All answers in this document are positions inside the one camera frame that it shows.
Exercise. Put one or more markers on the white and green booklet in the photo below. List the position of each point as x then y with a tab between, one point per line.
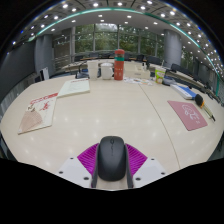
74	87

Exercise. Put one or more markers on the red bottle with green band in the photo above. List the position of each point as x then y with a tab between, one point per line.
119	66

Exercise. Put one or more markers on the colourful leaflet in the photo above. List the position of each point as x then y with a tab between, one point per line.
136	81

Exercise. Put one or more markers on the blue and white book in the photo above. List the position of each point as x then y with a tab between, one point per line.
183	91

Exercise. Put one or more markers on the green and white paper cup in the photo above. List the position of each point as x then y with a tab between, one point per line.
160	75

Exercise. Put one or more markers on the pink printed mouse pad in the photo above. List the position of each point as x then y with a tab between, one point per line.
188	115

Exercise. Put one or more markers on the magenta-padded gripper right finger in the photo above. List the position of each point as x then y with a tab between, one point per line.
146	169

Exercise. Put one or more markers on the ceiling lights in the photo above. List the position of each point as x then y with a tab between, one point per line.
128	16

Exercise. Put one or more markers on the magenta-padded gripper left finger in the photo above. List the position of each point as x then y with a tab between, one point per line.
75	168

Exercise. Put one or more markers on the curved wooden conference desk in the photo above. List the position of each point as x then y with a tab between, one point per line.
186	80

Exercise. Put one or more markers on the black conference microphone unit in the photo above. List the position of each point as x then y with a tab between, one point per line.
81	75
168	81

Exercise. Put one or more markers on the white lidded mug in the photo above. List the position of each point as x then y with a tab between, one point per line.
106	72

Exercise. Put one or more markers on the red and white brochure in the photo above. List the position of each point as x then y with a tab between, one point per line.
38	113

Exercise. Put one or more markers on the black computer mouse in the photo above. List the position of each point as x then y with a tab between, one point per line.
111	160

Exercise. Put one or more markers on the black office chairs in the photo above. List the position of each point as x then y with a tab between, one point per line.
153	60

